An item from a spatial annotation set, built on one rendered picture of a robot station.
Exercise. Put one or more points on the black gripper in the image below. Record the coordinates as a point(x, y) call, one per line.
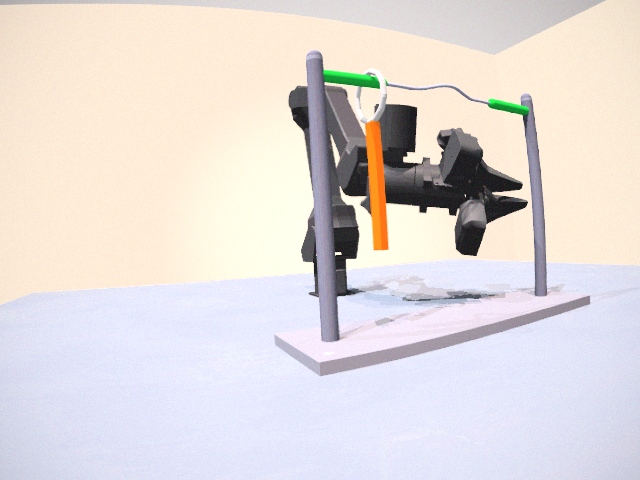
point(476, 210)

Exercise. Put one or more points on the orange handle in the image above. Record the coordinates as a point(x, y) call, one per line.
point(375, 163)

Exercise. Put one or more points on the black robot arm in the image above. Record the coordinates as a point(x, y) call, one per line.
point(460, 156)

